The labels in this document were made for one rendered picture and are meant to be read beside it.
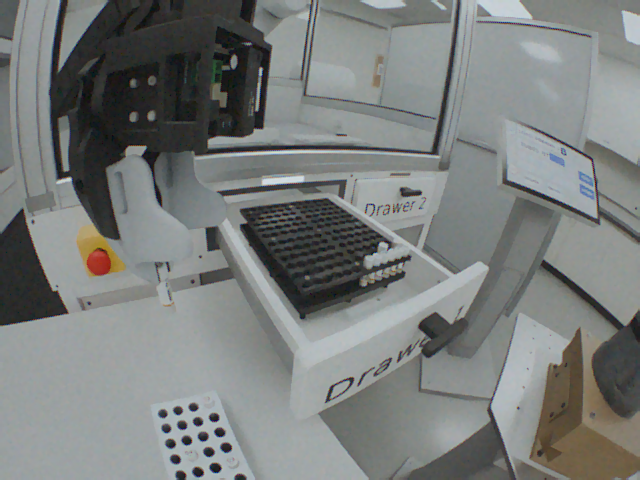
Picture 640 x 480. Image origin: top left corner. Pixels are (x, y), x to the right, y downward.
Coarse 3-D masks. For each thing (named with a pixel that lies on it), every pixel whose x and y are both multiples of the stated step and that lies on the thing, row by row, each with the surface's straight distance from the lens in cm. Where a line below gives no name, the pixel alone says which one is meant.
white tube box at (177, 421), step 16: (176, 400) 34; (192, 400) 33; (160, 416) 35; (176, 416) 33; (192, 416) 32; (208, 416) 32; (224, 416) 32; (160, 432) 33; (176, 432) 32; (192, 432) 32; (208, 432) 31; (224, 432) 33; (160, 448) 32; (176, 448) 32; (192, 448) 31; (208, 448) 32; (224, 448) 33; (176, 464) 34; (192, 464) 31; (208, 464) 30; (224, 464) 30; (240, 464) 30
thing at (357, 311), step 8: (400, 288) 42; (384, 296) 39; (392, 296) 40; (400, 296) 41; (360, 304) 37; (368, 304) 37; (376, 304) 37; (384, 304) 39; (344, 312) 36; (352, 312) 35; (360, 312) 36; (368, 312) 37; (352, 320) 36
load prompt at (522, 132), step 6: (516, 126) 114; (522, 132) 113; (528, 132) 116; (528, 138) 114; (534, 138) 116; (540, 138) 118; (546, 138) 121; (540, 144) 116; (546, 144) 119; (552, 144) 121; (558, 144) 124; (552, 150) 119; (558, 150) 122; (564, 150) 125; (564, 156) 123; (570, 156) 126
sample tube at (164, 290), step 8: (160, 264) 20; (160, 272) 20; (160, 280) 20; (168, 280) 21; (160, 288) 21; (168, 288) 21; (160, 296) 21; (168, 296) 21; (168, 304) 22; (168, 312) 22
